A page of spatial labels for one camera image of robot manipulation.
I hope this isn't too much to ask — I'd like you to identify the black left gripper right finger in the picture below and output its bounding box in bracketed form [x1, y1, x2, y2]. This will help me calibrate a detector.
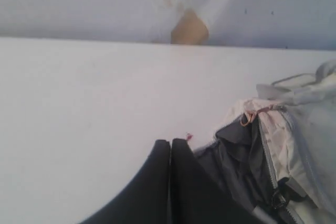
[170, 138, 262, 224]

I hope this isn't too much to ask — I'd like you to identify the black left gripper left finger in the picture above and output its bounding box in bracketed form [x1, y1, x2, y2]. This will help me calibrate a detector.
[83, 140, 171, 223]

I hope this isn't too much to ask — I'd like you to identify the white grey duffel bag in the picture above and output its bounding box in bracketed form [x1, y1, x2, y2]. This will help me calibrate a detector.
[194, 60, 335, 223]

